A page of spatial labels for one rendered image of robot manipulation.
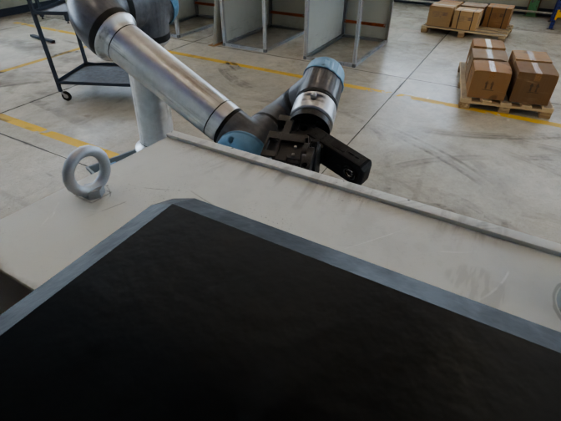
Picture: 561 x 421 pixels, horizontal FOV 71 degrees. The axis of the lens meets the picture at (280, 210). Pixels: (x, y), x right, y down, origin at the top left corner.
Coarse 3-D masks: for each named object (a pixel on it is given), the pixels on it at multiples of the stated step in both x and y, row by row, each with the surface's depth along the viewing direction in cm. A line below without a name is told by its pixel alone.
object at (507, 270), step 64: (64, 192) 33; (128, 192) 33; (192, 192) 34; (256, 192) 34; (320, 192) 34; (384, 192) 34; (0, 256) 26; (64, 256) 27; (384, 256) 28; (448, 256) 28; (512, 256) 28
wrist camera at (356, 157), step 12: (312, 132) 62; (324, 132) 62; (324, 144) 60; (336, 144) 60; (324, 156) 62; (336, 156) 60; (348, 156) 59; (360, 156) 59; (336, 168) 62; (348, 168) 59; (360, 168) 58; (348, 180) 61; (360, 180) 60
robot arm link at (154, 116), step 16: (128, 0) 73; (144, 0) 76; (160, 0) 79; (176, 0) 83; (144, 16) 77; (160, 16) 81; (176, 16) 86; (144, 32) 80; (160, 32) 82; (144, 96) 90; (144, 112) 93; (160, 112) 94; (144, 128) 96; (160, 128) 96; (144, 144) 99
